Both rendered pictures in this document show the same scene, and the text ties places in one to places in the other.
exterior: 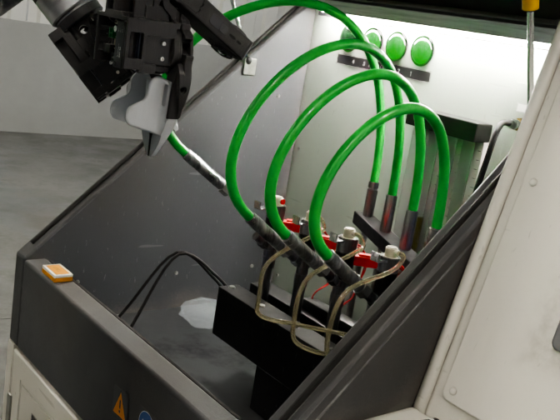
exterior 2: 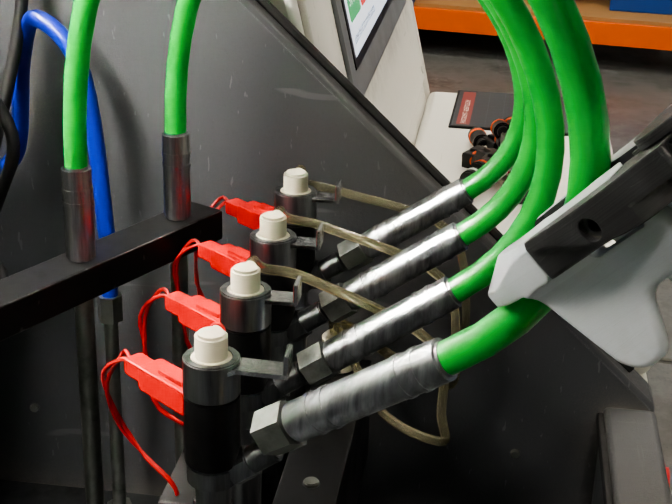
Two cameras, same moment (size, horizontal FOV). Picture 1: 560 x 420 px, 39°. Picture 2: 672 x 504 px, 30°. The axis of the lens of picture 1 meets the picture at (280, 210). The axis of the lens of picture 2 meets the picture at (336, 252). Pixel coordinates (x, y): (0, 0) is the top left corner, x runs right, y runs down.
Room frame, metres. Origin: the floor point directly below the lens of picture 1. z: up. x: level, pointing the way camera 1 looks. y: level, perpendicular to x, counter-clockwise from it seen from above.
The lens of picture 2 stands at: (1.48, 0.44, 1.40)
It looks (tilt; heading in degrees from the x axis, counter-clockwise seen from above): 23 degrees down; 228
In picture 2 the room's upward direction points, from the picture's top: 2 degrees clockwise
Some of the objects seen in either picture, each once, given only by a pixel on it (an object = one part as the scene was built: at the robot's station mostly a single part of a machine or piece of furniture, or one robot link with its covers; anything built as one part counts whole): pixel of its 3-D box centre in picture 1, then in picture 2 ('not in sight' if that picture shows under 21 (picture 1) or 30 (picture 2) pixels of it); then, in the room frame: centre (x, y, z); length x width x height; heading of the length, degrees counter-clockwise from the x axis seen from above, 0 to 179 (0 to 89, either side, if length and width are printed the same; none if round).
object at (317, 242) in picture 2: (340, 236); (294, 235); (1.03, -0.09, 1.13); 0.03 x 0.02 x 0.01; 130
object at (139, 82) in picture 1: (134, 112); not in sight; (0.88, 0.18, 1.27); 0.06 x 0.03 x 0.09; 130
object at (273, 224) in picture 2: (348, 237); (273, 235); (1.04, -0.10, 1.12); 0.02 x 0.02 x 0.03
